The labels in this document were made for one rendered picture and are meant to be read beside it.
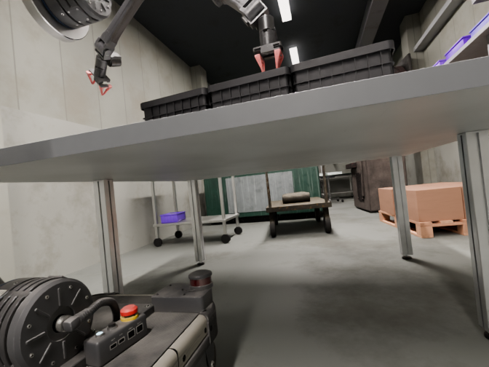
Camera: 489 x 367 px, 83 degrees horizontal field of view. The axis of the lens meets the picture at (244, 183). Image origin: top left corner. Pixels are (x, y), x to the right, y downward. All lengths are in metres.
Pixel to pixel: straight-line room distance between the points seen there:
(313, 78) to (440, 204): 2.02
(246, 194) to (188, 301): 3.59
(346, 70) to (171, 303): 0.84
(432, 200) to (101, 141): 2.51
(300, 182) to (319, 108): 3.74
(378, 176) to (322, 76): 3.56
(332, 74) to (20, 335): 0.94
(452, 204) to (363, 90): 2.38
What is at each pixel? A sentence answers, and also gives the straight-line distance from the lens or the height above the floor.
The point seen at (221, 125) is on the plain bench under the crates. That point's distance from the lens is 0.48.
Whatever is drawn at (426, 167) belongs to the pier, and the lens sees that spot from 4.89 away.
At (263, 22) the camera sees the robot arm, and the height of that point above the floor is 1.13.
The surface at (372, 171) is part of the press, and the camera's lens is 4.38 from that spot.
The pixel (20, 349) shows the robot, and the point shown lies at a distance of 0.65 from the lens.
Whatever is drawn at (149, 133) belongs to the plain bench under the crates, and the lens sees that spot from 0.55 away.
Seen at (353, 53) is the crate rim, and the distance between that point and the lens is 0.95.
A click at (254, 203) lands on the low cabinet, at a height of 0.30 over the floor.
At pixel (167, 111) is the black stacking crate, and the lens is 1.12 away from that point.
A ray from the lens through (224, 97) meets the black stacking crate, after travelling 1.01.
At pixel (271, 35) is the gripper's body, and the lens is 1.10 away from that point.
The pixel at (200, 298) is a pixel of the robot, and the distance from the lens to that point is 0.80.
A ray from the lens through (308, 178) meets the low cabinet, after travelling 4.18.
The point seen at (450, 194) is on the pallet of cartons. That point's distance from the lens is 2.78.
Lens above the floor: 0.56
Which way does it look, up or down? 1 degrees up
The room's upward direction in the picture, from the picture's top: 6 degrees counter-clockwise
